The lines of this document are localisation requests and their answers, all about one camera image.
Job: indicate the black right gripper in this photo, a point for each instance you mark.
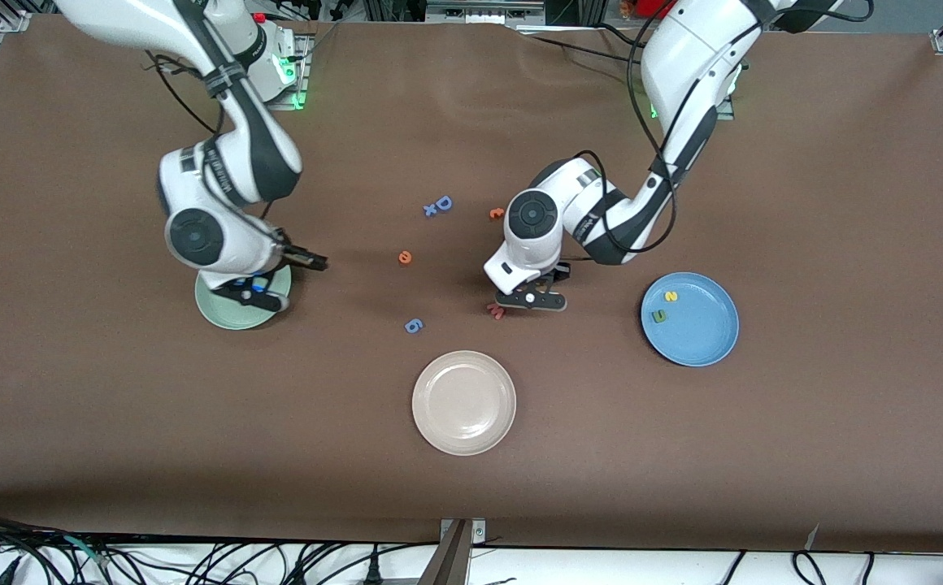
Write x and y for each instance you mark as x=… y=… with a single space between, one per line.
x=296 y=256

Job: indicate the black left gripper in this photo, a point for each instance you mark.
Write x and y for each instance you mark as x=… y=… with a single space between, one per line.
x=555 y=272

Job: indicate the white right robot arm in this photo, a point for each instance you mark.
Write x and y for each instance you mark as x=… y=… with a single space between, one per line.
x=236 y=162

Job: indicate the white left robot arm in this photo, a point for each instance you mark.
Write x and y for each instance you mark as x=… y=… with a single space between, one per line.
x=683 y=65

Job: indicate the pink letter W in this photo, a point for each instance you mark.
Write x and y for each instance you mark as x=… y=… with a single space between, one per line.
x=491 y=309

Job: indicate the pale green plate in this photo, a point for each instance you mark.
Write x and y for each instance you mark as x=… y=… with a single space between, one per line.
x=232 y=321

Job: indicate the blue number 6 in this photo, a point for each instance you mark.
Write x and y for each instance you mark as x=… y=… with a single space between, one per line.
x=413 y=326

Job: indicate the blue letter D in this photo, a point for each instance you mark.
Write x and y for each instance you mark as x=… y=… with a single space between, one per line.
x=443 y=203

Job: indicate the beige plate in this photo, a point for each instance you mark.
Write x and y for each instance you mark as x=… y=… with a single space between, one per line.
x=463 y=402

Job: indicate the blue plate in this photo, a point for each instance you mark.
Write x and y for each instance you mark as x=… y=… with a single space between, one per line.
x=703 y=325

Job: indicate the brown paper table cover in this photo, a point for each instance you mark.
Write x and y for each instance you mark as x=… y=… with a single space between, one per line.
x=114 y=422

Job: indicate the grey metal box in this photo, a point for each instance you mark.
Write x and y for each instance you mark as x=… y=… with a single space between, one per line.
x=484 y=12

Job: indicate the red object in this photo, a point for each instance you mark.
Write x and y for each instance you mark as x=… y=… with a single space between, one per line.
x=642 y=6

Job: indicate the black power plug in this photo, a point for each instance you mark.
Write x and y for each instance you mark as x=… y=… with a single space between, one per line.
x=2 y=575
x=371 y=574

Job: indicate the metal table bracket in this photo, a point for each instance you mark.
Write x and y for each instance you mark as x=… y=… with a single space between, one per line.
x=455 y=561

